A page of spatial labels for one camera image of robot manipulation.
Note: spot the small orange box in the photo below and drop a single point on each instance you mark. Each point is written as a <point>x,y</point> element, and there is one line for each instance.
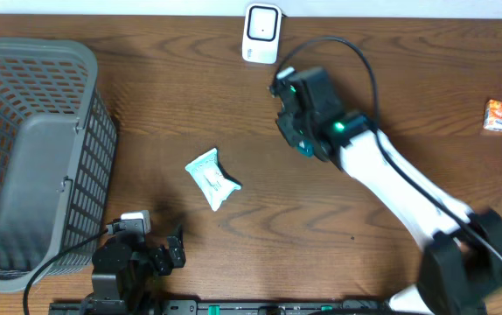
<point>493,116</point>

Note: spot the teal mouthwash bottle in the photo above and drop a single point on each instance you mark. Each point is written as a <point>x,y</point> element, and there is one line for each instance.
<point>306,148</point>

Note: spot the grey plastic shopping basket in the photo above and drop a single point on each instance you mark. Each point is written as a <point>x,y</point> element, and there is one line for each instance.
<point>57,149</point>

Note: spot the white barcode scanner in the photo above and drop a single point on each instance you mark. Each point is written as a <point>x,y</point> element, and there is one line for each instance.
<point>261,34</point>

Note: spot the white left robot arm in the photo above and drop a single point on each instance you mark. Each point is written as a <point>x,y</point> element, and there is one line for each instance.
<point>124,265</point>

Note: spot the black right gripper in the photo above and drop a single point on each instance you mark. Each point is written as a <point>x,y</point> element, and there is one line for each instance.
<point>284,123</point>

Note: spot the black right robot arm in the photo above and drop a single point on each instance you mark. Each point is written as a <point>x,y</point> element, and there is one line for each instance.
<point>460,248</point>

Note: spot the pale green tissue pack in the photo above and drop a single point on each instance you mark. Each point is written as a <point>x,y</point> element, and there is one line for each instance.
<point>206,172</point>

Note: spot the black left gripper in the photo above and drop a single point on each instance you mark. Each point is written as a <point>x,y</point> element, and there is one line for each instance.
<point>163,262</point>

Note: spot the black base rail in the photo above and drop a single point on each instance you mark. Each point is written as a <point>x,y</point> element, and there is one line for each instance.
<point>193,307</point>

